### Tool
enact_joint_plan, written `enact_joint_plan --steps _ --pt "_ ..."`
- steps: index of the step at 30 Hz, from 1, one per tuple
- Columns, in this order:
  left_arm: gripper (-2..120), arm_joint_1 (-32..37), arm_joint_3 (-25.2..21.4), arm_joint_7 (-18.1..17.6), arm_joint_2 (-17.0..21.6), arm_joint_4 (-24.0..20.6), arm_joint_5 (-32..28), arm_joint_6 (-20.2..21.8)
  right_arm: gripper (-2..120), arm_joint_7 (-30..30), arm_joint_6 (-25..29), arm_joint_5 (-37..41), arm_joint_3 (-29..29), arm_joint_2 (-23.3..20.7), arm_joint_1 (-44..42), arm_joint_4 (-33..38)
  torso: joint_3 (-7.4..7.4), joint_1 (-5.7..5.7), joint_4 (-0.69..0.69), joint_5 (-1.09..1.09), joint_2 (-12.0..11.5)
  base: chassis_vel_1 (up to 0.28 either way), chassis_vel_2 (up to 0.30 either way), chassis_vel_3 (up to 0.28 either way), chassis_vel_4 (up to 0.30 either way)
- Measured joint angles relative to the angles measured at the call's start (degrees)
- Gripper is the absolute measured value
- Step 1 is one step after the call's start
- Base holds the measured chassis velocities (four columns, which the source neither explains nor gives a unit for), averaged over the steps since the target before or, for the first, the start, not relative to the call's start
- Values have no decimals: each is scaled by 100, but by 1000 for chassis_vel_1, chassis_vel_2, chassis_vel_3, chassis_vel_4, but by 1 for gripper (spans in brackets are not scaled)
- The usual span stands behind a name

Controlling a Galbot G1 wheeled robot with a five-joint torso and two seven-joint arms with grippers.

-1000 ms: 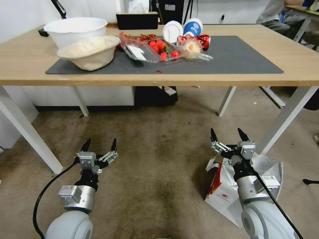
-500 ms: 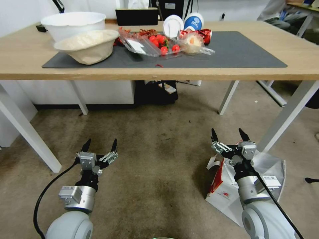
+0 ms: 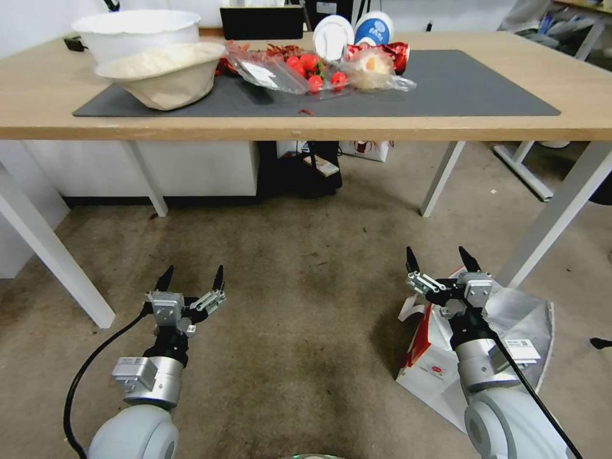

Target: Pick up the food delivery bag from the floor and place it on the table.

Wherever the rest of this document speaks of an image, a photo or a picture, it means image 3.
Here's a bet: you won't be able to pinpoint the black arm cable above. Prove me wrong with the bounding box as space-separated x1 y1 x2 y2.
464 305 585 459
63 305 157 453

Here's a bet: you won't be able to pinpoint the white bag with red print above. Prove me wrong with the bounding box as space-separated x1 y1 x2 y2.
352 139 391 163

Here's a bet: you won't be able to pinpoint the white desk frame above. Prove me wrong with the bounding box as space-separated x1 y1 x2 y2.
493 140 571 203

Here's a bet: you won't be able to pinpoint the black monitor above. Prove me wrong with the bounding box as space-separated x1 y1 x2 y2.
219 6 305 41

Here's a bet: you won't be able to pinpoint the red foil snack packet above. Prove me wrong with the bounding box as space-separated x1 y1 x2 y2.
346 41 412 73

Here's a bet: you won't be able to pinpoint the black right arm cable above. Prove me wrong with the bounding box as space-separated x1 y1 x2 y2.
464 305 585 459

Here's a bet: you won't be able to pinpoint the wooden table with white legs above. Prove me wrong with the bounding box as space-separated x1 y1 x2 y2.
0 29 612 331

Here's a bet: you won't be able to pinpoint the blue and white round lid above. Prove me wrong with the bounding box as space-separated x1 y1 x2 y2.
354 11 395 47

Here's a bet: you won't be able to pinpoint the red crayfish shells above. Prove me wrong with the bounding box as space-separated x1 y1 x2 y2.
264 42 308 58

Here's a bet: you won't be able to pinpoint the white cabinet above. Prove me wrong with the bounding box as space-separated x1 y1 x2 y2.
22 140 262 198

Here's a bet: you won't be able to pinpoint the brown paper bowl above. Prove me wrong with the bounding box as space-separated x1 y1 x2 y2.
93 41 227 112

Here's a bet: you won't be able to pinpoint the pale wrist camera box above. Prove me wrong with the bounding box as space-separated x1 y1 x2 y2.
457 272 494 308
146 291 186 329

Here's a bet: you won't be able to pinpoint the clear plastic food container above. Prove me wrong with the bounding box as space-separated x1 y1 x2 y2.
224 47 312 96

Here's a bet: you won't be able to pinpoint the clear plastic bag with bread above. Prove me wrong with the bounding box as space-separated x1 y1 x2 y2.
346 49 418 93

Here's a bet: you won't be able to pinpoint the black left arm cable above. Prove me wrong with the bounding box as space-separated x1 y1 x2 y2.
63 305 157 453

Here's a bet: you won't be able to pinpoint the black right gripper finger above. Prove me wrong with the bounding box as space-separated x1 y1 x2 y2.
458 246 492 279
405 246 451 294

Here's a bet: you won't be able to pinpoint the white red food delivery bag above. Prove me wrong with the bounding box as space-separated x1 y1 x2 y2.
395 286 558 436

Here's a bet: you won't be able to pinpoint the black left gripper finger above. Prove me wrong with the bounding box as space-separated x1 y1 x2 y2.
145 266 175 303
193 265 228 314

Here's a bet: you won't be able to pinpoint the dark grey table mat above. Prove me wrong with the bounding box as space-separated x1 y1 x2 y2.
71 49 562 119

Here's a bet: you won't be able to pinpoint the large white plastic bowl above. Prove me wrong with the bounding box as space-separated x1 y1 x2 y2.
70 10 202 66

